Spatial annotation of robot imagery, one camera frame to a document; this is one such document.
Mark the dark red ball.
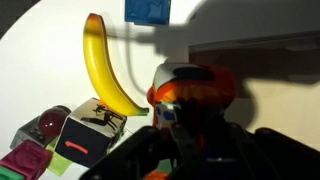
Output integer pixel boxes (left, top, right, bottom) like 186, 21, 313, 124
37, 106, 70, 138

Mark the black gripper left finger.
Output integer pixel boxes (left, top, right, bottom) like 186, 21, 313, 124
79, 123, 201, 180

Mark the white black checkered fabric cube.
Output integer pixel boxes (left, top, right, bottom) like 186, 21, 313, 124
54, 97, 128, 168

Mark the lime green flat piece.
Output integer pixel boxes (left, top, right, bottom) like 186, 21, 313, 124
45, 136, 73, 177

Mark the yellow toy banana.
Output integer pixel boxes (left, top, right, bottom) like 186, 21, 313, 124
82, 12, 150, 117

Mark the grey cube block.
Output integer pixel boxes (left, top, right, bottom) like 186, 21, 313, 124
9, 114, 51, 150

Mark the magenta cube block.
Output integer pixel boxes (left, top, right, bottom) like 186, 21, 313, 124
0, 139, 54, 180

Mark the blue cube block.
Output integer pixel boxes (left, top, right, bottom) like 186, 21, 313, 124
124, 0, 172, 26

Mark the small orange block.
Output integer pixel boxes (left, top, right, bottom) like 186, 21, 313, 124
145, 171, 168, 180

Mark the wooden tray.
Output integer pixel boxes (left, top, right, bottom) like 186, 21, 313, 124
188, 30, 320, 151

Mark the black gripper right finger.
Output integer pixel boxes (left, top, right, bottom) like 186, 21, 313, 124
229, 122, 320, 180

